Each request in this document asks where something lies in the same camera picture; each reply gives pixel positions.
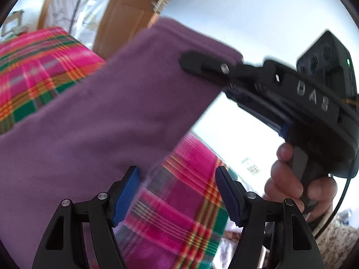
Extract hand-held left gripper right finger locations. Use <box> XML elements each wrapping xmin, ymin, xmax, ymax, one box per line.
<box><xmin>215</xmin><ymin>166</ymin><xmax>326</xmax><ymax>269</ymax></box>

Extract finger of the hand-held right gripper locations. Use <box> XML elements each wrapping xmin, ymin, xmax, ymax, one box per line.
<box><xmin>179</xmin><ymin>51</ymin><xmax>263</xmax><ymax>87</ymax></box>

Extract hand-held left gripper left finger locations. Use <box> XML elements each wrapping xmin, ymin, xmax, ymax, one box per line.
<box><xmin>31</xmin><ymin>166</ymin><xmax>141</xmax><ymax>269</ymax></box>

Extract purple pants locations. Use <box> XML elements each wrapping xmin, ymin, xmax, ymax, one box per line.
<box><xmin>0</xmin><ymin>17</ymin><xmax>244</xmax><ymax>269</ymax></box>

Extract person's right hand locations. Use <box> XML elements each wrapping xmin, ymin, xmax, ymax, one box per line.
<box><xmin>264</xmin><ymin>142</ymin><xmax>338</xmax><ymax>222</ymax></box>

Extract pink plaid blanket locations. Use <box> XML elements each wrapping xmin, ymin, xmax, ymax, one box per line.
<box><xmin>0</xmin><ymin>26</ymin><xmax>236</xmax><ymax>269</ymax></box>

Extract wooden door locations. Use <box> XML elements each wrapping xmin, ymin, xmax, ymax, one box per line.
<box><xmin>38</xmin><ymin>0</ymin><xmax>186</xmax><ymax>59</ymax></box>

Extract thin black pole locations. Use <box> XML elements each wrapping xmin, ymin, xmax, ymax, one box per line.
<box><xmin>69</xmin><ymin>0</ymin><xmax>94</xmax><ymax>34</ymax></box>

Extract brown cardboard box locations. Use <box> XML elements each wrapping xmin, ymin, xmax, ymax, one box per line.
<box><xmin>1</xmin><ymin>10</ymin><xmax>28</xmax><ymax>37</ymax></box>

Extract white wall socket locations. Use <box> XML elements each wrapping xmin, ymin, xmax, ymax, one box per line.
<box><xmin>241</xmin><ymin>157</ymin><xmax>260</xmax><ymax>176</ymax></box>

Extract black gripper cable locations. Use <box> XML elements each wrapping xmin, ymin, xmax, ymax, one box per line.
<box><xmin>313</xmin><ymin>171</ymin><xmax>354</xmax><ymax>234</ymax></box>

